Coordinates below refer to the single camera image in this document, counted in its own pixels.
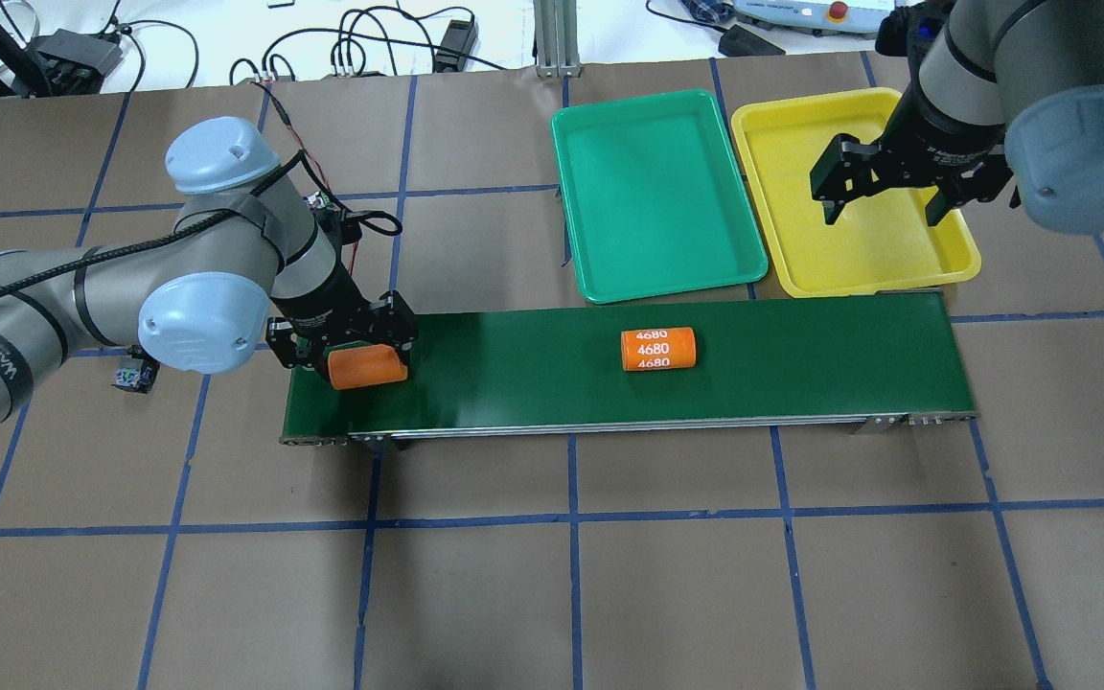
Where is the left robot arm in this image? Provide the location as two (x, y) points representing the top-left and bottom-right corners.
(0, 117), (418, 424)

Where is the small motor controller board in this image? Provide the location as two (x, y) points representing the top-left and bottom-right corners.
(308, 192), (338, 213)

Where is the plain orange cylinder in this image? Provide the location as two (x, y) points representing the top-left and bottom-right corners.
(326, 344), (410, 390)

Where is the black power adapter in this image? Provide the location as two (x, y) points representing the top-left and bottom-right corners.
(432, 19), (478, 74)

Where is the yellow push button switch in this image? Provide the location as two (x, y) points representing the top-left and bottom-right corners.
(112, 355), (159, 396)

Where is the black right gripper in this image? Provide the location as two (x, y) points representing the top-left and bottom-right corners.
(809, 91), (1012, 227)

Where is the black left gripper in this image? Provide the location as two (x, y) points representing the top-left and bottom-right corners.
(264, 269), (418, 384)

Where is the aluminium frame post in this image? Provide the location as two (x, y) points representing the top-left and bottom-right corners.
(533, 0), (583, 79)

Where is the teach pendant with red button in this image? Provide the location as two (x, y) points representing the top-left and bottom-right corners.
(731, 1), (909, 39)

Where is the green conveyor belt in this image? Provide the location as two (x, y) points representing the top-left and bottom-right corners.
(279, 291), (978, 446)

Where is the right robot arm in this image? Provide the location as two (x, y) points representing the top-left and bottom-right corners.
(810, 1), (1104, 235)

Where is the green plastic tray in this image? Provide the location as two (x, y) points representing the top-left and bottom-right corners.
(549, 91), (769, 305)

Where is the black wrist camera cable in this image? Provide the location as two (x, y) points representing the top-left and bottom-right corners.
(0, 149), (404, 327)

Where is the orange cylinder with 4680 print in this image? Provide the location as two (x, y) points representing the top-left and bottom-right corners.
(619, 327), (698, 372)

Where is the yellow plastic tray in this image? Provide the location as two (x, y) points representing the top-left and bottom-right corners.
(731, 87), (981, 298)

